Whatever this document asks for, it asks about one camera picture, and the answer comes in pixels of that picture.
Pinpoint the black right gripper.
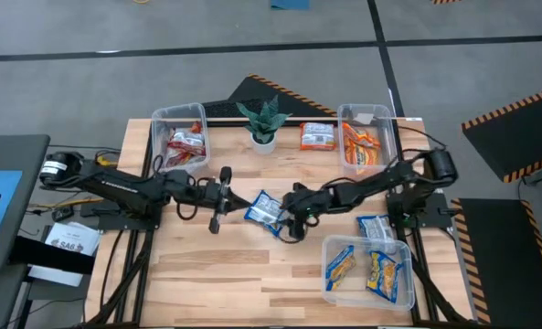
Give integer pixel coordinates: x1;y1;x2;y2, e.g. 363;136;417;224
276;181;340;242

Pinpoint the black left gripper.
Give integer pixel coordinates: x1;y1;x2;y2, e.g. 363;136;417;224
174;164;255;235

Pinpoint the blue Maruchan noodle packet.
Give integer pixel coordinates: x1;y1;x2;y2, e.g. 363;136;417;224
324;244;357;292
365;249;404;304
243;189;294;238
356;214;398;255

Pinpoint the orange Maruchan noodle packet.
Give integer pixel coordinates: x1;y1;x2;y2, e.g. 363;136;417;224
345;143;384;175
342;122;381;150
299;122;337;152

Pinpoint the snake plant in white pot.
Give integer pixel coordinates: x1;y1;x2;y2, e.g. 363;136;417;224
235;94;292;155

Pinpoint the large clear plastic bin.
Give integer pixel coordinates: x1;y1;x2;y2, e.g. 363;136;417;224
320;234;416;313

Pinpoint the black hazard-striped floor mat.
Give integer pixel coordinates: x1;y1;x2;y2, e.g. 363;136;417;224
461;84;542;184
201;73;338;121
451;198;542;328

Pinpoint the clear plastic bin white label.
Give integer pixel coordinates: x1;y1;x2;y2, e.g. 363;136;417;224
336;103;399;177

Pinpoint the white printed paper sheet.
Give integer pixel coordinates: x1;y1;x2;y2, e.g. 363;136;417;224
44;222;102;257

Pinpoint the small black device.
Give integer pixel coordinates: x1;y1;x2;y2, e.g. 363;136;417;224
52;206;75;223

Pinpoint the plain white paper sheet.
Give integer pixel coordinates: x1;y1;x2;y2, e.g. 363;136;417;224
27;264;87;288

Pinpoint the blue floor mat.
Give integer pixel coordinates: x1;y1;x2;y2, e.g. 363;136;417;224
270;0;311;11

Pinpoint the grey desk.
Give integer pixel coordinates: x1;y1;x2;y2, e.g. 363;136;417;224
0;134;51;271

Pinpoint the yellow cable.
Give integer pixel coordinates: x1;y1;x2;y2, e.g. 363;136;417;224
37;196;103;212

